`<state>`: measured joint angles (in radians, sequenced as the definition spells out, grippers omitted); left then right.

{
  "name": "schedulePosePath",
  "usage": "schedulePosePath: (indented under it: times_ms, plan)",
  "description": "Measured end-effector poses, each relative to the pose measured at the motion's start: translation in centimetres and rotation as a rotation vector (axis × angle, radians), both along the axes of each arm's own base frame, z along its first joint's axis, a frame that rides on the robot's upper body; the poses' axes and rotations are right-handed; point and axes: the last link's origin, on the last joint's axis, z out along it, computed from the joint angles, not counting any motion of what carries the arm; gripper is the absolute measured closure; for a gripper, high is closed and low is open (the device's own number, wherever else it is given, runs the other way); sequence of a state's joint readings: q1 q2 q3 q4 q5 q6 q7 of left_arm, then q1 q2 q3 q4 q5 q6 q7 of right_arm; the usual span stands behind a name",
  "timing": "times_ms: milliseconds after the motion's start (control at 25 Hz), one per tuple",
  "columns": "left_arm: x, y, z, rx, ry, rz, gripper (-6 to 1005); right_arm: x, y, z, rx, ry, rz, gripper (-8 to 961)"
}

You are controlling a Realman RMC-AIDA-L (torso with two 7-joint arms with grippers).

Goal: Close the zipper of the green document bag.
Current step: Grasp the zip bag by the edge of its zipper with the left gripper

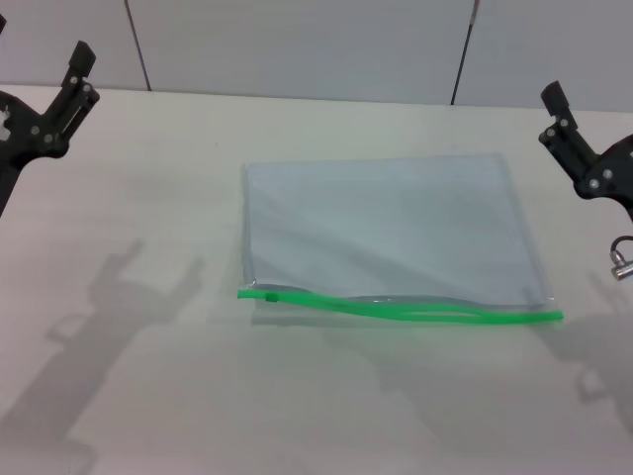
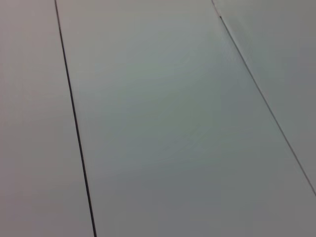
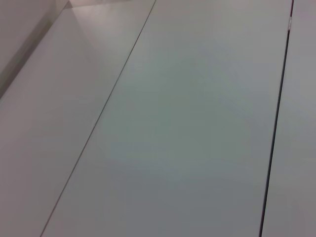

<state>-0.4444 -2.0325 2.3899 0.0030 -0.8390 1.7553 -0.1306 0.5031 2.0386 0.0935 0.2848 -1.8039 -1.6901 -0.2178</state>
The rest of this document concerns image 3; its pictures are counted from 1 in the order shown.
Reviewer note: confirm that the small grey wall seam tag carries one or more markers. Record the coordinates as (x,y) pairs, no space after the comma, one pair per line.
(290,23)

